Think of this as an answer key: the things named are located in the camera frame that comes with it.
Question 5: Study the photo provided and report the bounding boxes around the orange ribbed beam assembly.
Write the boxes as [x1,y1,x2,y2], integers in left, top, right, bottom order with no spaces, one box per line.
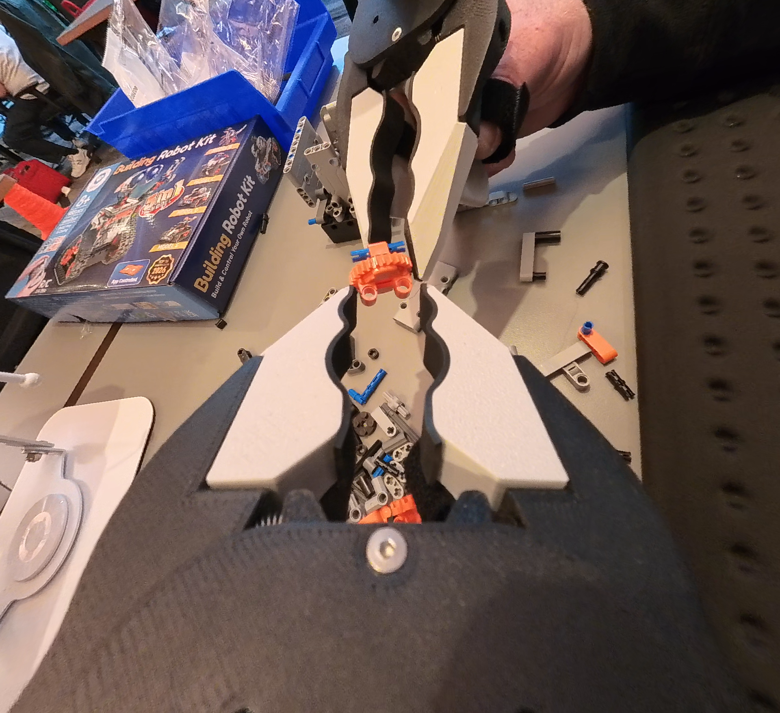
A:
[457,189,519,214]

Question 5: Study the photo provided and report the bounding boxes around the grey rectangular panel piece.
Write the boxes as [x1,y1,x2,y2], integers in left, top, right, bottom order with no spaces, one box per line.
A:
[393,262,459,335]

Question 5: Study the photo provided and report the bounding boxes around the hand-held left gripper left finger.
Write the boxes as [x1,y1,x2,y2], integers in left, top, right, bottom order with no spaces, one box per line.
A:
[206,285,360,510]

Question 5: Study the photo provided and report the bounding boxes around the person's right hand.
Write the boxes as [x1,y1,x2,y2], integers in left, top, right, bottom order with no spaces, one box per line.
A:
[478,0,595,179]

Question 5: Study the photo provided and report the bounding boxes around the person's right forearm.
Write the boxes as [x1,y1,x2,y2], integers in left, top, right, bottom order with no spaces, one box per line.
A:
[548,0,780,129]

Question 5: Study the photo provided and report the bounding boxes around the orange toothed gear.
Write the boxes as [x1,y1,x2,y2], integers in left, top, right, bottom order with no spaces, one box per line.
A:
[347,241,415,305]

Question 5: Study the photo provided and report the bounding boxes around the white book stand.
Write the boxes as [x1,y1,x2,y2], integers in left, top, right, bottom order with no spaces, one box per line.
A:
[0,372,154,702]

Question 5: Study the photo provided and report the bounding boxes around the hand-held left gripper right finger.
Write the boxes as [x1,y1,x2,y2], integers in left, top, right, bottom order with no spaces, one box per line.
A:
[417,282,570,513]

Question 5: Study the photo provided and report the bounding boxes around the blue plastic bin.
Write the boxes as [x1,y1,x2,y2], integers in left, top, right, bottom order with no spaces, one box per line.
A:
[85,0,338,160]

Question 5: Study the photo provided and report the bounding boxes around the grey partly built model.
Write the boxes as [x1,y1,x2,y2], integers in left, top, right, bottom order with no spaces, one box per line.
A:
[285,104,360,244]

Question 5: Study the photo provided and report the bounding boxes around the black long pin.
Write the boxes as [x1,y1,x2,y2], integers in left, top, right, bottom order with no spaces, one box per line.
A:
[576,260,609,295]

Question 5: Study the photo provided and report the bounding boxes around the clear plastic bags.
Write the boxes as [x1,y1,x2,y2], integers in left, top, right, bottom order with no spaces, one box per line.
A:
[100,0,302,111]

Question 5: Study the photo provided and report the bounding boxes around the orange connector block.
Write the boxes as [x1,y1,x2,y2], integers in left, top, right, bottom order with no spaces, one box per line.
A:
[577,320,618,365]

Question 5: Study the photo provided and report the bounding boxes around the blue robot kit box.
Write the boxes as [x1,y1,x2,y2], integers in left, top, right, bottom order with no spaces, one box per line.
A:
[6,115,286,324]

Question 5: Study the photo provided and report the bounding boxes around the red bag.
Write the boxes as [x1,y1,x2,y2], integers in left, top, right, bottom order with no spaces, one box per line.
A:
[0,159,71,239]

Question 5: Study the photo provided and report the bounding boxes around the black office chair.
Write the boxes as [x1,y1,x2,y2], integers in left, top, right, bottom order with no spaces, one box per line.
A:
[0,0,117,117]

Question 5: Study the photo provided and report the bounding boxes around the grey bracket frame piece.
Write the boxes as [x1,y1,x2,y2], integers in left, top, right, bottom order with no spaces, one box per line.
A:
[520,230,561,283]

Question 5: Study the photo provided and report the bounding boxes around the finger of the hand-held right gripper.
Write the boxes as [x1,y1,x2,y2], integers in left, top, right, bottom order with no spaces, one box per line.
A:
[404,25,483,281]
[345,86,398,244]

